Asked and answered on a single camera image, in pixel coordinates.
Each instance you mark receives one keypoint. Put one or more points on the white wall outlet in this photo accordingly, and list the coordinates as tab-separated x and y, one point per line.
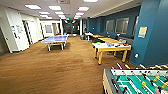
136	55

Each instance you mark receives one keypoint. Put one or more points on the ceiling light panel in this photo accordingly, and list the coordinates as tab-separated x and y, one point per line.
60	12
90	1
83	8
79	13
33	6
54	7
44	13

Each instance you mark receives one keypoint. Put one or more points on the small white table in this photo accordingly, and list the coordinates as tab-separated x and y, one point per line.
88	34

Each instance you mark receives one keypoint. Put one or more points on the yellow wall sign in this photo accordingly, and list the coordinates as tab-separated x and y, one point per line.
142	32

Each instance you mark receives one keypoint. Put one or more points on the low wooden table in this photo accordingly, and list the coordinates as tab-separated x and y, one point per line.
109	39
97	36

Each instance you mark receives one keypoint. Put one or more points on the wooden foosball table green field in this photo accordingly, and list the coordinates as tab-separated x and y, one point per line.
136	81

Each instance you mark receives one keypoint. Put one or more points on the blue ping pong table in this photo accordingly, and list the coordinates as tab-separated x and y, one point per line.
55	39

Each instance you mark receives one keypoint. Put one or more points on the yellow gaming table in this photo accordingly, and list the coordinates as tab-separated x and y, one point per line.
111	47

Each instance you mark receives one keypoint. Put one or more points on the green plate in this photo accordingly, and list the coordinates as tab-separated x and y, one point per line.
99	44

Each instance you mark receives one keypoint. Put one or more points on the interior glass window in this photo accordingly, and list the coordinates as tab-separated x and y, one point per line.
110	26
122	25
135	26

